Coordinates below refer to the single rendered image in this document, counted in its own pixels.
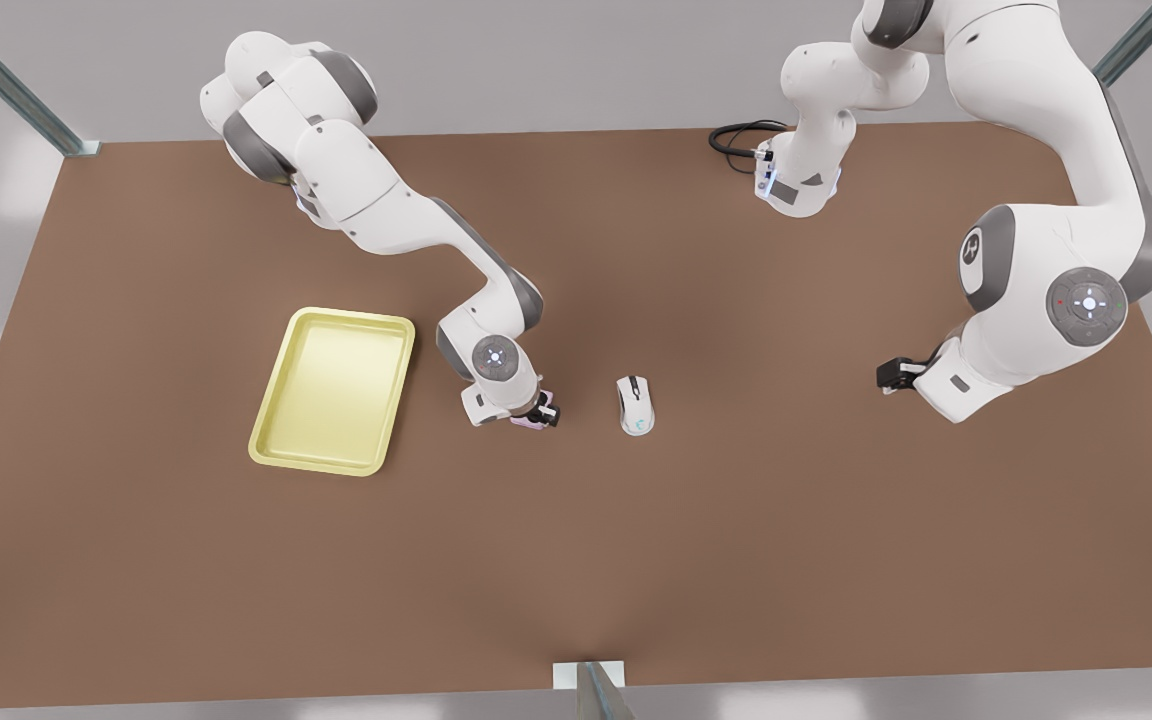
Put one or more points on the small pink white object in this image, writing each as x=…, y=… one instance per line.
x=526, y=423

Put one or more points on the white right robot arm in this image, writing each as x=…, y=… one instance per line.
x=386, y=205

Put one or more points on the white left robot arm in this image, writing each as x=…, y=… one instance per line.
x=1056, y=260

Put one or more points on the white computer mouse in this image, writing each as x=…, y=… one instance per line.
x=635, y=404

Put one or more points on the yellow rectangular tray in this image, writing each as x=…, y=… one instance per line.
x=334, y=390

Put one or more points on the silver frame post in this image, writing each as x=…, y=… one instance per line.
x=596, y=690
x=1141, y=35
x=6, y=80

